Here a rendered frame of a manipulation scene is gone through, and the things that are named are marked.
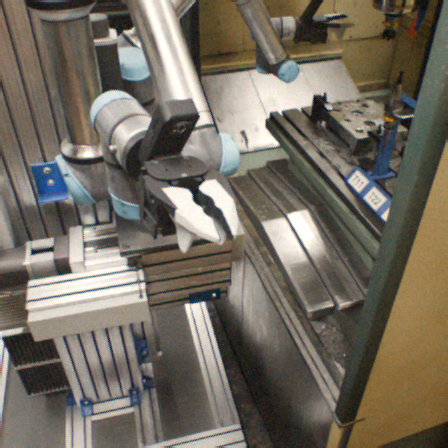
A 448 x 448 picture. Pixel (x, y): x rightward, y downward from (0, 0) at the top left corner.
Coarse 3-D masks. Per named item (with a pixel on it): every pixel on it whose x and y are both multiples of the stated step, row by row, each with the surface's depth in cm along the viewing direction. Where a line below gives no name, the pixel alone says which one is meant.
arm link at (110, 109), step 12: (108, 96) 70; (120, 96) 69; (96, 108) 70; (108, 108) 67; (120, 108) 66; (132, 108) 66; (96, 120) 69; (108, 120) 66; (120, 120) 64; (96, 132) 72; (108, 132) 65; (108, 144) 66; (108, 156) 70
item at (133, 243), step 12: (120, 216) 118; (84, 228) 121; (96, 228) 121; (108, 228) 122; (120, 228) 114; (132, 228) 114; (120, 240) 111; (132, 240) 111; (144, 240) 111; (156, 240) 111; (168, 240) 111; (204, 240) 112; (84, 252) 115; (96, 252) 114; (108, 252) 115; (120, 252) 108; (132, 252) 109; (144, 252) 110
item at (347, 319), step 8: (360, 304) 158; (336, 312) 158; (344, 312) 154; (352, 312) 154; (360, 312) 153; (336, 320) 159; (344, 320) 153; (352, 320) 149; (344, 328) 155; (352, 328) 149; (352, 336) 150; (352, 344) 151
